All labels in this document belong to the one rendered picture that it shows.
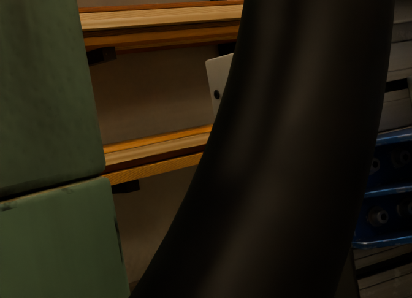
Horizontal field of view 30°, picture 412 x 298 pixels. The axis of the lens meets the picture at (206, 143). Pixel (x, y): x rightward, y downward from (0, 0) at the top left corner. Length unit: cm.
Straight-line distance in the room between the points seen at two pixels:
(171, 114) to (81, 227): 328
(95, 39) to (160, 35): 30
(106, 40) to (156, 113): 81
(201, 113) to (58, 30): 340
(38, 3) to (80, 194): 8
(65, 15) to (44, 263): 10
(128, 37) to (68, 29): 254
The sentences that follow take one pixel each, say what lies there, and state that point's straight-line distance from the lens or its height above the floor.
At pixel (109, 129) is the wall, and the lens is 338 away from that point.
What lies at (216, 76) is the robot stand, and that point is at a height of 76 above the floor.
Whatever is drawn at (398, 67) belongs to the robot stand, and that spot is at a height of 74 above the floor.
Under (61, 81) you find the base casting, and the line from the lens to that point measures 33.
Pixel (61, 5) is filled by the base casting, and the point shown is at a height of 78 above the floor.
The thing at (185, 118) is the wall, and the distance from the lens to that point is 365.
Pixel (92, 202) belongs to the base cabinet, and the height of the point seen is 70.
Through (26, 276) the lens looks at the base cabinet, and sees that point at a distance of 31.
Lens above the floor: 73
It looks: 3 degrees down
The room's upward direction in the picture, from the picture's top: 10 degrees counter-clockwise
